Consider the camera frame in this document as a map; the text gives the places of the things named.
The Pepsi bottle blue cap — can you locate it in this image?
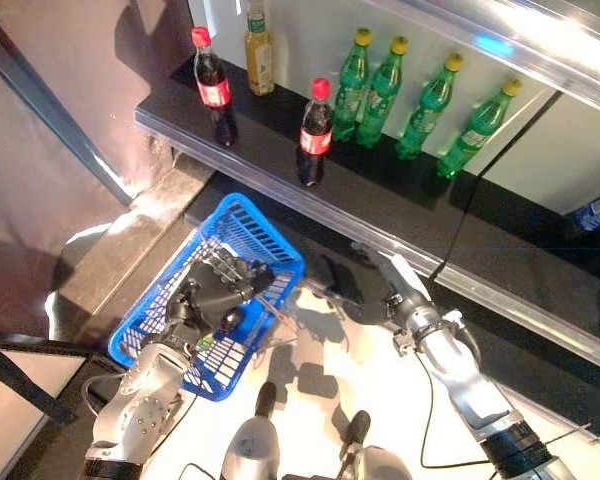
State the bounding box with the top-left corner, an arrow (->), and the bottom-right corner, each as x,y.
573,192 -> 600,235

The small yellow tea bottle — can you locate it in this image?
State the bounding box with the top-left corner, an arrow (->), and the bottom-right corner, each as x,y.
243,0 -> 275,96

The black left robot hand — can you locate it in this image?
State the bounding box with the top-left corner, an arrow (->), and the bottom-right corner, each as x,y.
164,247 -> 277,337

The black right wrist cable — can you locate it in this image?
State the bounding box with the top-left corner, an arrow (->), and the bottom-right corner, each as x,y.
419,367 -> 496,471

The black base shelf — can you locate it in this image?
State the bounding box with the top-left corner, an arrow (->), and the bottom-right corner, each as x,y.
184,172 -> 600,441

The cola bottle red cap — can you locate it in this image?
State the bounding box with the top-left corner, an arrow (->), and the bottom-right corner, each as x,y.
190,26 -> 239,148
296,78 -> 334,188

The black shelf upright post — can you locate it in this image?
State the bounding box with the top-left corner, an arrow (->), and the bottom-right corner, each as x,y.
479,89 -> 565,177

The blue plastic shopping basket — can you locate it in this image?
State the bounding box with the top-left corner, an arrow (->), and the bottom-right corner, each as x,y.
108,193 -> 307,403

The black shelf power cable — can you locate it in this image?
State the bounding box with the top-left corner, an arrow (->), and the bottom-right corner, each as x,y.
429,172 -> 484,281

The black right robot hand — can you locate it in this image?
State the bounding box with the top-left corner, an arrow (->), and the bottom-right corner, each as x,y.
351,242 -> 435,327

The black metal frame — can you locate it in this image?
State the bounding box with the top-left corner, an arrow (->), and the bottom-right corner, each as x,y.
0,327 -> 126,426

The dark metal wall rail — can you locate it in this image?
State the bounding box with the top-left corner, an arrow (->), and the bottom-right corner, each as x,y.
0,4 -> 134,206

